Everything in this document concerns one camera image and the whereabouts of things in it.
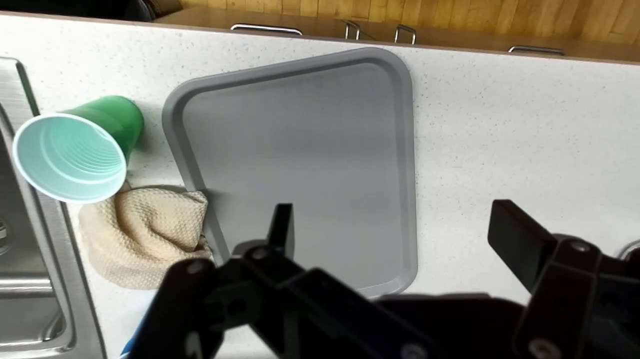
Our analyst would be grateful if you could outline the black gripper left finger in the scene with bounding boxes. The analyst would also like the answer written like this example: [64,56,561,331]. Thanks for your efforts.
[127,203,428,359]

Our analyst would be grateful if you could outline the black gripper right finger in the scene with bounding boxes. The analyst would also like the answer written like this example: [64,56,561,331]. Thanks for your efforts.
[488,199,640,359]

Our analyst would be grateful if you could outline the green plastic cup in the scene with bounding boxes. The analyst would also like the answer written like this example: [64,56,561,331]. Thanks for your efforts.
[12,96,143,203]

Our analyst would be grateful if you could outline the grey plastic tray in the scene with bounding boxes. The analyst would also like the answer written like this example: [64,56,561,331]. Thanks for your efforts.
[162,48,417,297]

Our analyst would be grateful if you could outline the beige knitted cloth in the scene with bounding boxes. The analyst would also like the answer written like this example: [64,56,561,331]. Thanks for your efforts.
[77,187,209,289]

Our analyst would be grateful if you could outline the stainless steel double sink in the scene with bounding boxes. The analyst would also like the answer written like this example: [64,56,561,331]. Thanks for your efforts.
[0,56,105,359]

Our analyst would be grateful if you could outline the wooden lower cabinets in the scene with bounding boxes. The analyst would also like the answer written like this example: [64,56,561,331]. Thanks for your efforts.
[156,0,640,64]

